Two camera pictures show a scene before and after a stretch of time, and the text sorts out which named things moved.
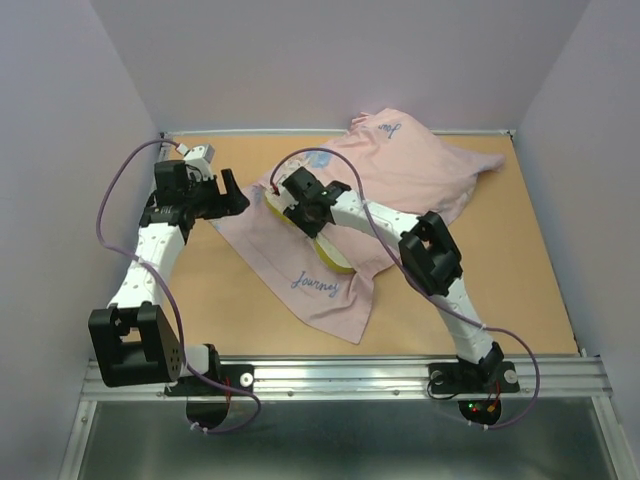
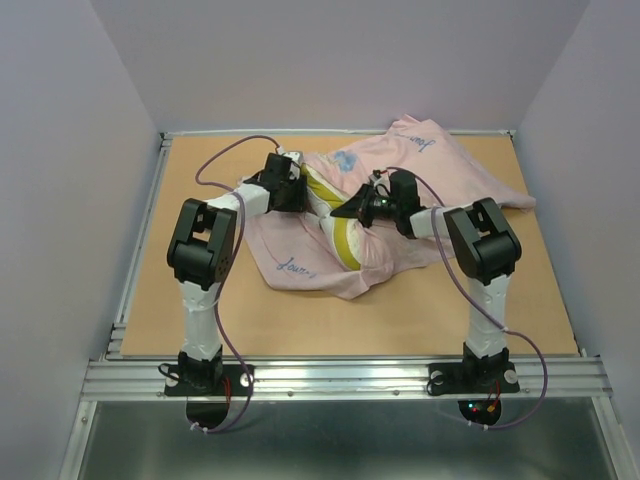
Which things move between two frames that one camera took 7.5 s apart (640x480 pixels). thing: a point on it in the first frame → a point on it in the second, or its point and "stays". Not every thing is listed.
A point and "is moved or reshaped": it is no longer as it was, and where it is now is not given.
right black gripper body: [306, 221] → [385, 208]
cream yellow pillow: [325, 250] → [341, 233]
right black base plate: [459, 378] stays
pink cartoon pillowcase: [389, 159] is moved or reshaped
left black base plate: [239, 376] stays
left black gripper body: [205, 198] → [293, 195]
